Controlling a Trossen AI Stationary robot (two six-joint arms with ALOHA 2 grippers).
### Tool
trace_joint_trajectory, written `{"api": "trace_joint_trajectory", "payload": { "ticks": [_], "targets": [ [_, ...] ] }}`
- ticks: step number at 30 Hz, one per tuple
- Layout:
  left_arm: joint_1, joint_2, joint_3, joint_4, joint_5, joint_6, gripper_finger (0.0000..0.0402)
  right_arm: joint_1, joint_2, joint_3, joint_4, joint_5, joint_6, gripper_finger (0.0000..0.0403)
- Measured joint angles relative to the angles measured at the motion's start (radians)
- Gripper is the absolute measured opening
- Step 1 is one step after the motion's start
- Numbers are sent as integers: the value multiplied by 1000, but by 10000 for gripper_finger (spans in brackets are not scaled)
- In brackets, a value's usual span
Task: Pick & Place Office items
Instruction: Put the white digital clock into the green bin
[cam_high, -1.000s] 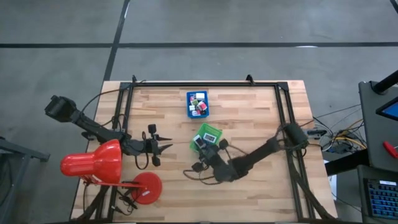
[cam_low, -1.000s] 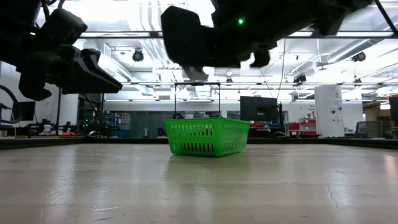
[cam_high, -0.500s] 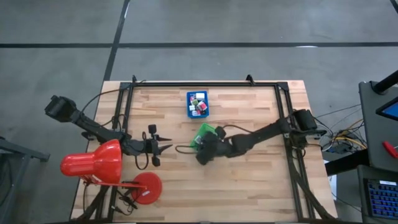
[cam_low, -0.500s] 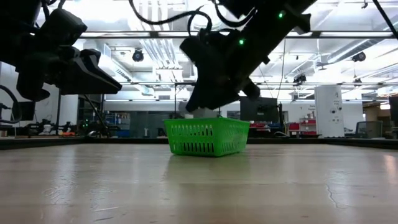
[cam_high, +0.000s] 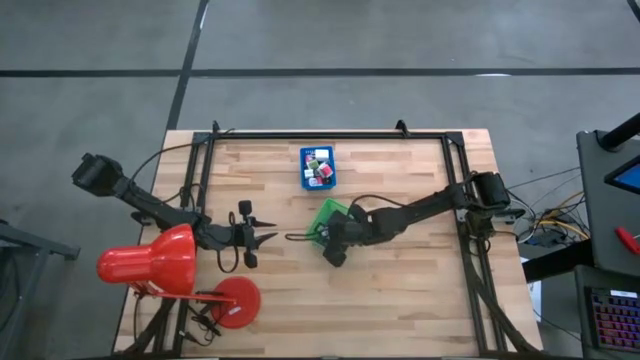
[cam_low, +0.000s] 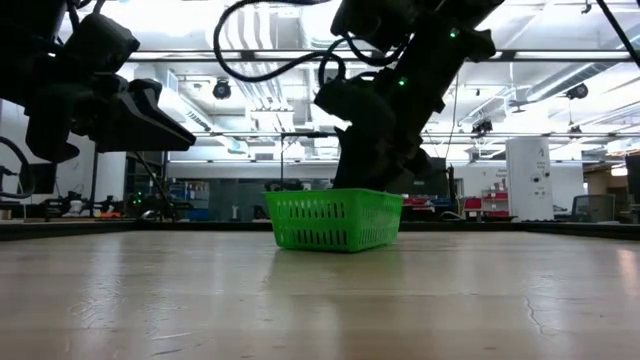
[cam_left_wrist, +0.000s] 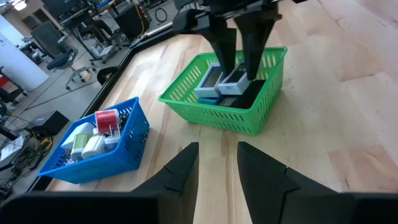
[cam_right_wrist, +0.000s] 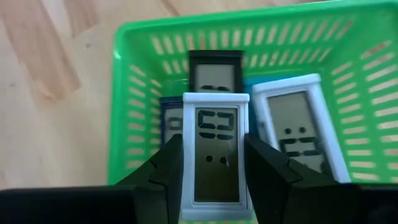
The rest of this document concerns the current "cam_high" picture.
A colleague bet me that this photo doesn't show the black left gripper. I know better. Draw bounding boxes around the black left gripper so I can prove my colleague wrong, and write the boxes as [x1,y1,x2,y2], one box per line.
[230,199,279,270]

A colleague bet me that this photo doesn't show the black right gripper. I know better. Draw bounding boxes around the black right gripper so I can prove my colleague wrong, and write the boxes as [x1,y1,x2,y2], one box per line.
[322,203,372,268]

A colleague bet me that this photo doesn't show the green plastic basket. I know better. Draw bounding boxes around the green plastic basket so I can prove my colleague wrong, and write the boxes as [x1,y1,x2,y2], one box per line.
[305,197,351,250]

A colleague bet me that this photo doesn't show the blue plastic basket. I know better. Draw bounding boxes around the blue plastic basket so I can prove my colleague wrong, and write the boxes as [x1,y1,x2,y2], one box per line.
[299,145,338,192]

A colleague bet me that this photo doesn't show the red desk lamp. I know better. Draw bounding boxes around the red desk lamp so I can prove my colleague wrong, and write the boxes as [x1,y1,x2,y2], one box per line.
[96,222,263,331]

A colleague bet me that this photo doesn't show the white paper sheet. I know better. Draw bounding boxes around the white paper sheet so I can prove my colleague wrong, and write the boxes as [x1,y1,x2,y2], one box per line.
[519,256,544,324]

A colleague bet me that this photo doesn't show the grey metal stand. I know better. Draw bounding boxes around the grey metal stand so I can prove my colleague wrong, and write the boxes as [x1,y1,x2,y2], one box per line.
[0,218,82,360]

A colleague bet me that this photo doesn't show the dark grey equipment cart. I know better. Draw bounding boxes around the dark grey equipment cart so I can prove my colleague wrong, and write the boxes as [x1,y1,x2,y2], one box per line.
[522,112,640,360]

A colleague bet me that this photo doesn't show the backlit keyboard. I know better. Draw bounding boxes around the backlit keyboard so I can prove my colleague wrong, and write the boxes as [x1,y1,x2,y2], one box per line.
[583,286,640,356]

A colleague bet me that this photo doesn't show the blue lit screen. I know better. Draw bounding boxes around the blue lit screen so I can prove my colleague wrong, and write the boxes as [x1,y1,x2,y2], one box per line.
[603,154,640,197]

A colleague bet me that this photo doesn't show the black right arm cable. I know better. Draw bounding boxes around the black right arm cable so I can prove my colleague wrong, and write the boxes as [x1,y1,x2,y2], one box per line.
[284,193,426,243]

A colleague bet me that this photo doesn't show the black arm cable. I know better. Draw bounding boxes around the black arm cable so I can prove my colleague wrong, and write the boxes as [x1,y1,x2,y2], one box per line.
[284,193,426,243]
[128,142,240,275]

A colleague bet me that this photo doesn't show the black aluminium table frame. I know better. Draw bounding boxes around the black aluminium table frame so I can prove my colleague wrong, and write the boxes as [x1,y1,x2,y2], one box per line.
[169,119,544,359]

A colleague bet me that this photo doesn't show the black lamp cable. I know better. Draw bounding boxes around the black lamp cable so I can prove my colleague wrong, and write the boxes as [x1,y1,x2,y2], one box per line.
[130,294,224,349]

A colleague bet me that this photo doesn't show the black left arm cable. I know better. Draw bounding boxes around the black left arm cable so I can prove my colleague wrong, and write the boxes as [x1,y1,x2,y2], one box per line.
[128,142,240,275]

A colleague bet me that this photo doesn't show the black floor cables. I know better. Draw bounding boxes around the black floor cables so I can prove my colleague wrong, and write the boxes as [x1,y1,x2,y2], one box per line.
[492,167,594,252]

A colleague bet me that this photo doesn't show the yellow cable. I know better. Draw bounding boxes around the yellow cable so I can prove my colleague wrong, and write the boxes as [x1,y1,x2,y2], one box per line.
[537,191,592,242]

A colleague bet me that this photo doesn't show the red handled tool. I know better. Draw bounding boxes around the red handled tool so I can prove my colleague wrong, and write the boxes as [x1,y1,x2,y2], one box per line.
[614,225,640,257]

